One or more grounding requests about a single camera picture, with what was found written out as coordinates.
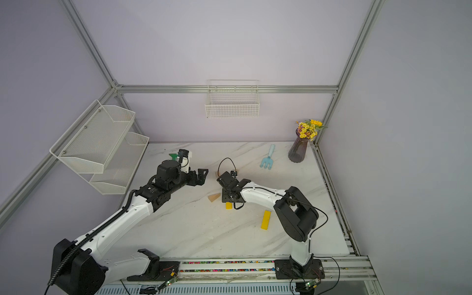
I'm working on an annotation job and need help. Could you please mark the wooden triangle block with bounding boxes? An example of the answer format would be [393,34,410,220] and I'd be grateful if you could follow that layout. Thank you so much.
[208,193,221,202]

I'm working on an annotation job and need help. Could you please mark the light blue toy fork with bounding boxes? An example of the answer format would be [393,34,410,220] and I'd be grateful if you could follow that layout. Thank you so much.
[260,144,275,170]

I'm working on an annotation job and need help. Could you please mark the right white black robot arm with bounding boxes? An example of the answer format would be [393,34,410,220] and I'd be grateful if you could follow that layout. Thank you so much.
[217,172,320,267]

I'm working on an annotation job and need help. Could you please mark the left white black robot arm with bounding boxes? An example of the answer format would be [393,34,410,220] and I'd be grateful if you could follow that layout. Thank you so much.
[47,160,208,295]

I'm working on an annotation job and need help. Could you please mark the dark glass vase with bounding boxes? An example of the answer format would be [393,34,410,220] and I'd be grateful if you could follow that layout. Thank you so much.
[288,130,309,163]

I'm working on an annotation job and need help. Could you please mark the white two-tier mesh shelf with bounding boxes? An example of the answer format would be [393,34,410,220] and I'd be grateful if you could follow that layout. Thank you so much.
[49,100,149,195]

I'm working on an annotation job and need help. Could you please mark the yellow artificial flowers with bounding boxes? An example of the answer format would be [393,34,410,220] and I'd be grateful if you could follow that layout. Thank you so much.
[296,119,325,141]

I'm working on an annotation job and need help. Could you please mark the green rake wooden handle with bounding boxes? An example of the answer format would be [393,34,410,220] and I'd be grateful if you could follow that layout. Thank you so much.
[169,154,179,161]

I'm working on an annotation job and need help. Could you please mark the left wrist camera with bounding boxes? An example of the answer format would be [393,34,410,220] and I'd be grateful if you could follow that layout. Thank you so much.
[178,149,190,173]

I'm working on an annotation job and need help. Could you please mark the white wire wall basket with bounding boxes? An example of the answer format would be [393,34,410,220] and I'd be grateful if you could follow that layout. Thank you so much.
[205,79,260,119]

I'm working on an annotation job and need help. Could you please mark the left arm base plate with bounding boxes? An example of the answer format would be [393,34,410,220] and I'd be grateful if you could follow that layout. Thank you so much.
[126,261,180,281]

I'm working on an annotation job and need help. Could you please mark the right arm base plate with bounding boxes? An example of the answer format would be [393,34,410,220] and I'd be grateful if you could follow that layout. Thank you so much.
[274,258,325,280]

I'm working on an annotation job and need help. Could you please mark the aluminium front rail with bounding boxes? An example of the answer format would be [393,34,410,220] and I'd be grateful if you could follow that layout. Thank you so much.
[98,256,384,295]

